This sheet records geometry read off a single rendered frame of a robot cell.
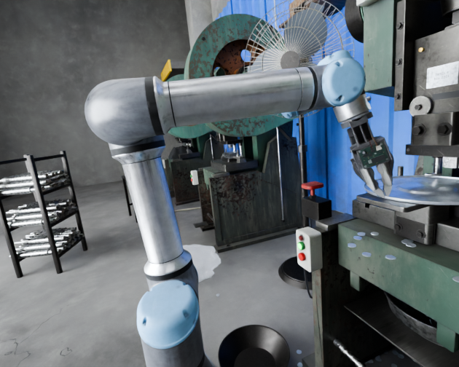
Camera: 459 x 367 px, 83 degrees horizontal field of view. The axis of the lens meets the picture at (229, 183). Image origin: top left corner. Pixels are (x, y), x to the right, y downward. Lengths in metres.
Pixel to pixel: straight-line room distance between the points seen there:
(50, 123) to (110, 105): 6.78
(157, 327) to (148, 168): 0.30
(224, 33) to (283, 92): 1.56
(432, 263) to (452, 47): 0.51
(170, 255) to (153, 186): 0.17
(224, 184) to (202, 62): 0.92
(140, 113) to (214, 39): 1.57
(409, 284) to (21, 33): 7.57
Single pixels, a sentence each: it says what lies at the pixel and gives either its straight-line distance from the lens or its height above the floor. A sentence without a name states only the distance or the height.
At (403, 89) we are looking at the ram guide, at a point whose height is 1.05.
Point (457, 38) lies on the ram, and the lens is 0.88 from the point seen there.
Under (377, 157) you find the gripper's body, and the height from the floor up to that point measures 0.89.
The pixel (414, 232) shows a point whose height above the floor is 0.67.
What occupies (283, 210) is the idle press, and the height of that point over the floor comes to 0.22.
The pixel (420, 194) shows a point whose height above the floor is 0.78.
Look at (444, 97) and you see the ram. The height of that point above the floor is 1.01.
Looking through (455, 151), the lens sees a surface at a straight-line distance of 0.88.
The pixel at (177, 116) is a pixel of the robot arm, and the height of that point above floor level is 1.02.
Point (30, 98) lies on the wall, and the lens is 7.35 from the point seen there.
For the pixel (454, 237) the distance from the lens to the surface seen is 0.84.
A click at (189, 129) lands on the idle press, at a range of 3.59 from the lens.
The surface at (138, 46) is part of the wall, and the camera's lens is 7.40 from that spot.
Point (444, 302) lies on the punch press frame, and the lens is 0.81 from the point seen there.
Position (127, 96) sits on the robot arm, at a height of 1.05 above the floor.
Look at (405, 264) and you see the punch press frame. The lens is 0.82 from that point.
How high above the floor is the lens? 0.99
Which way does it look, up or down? 12 degrees down
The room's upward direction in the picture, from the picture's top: 6 degrees counter-clockwise
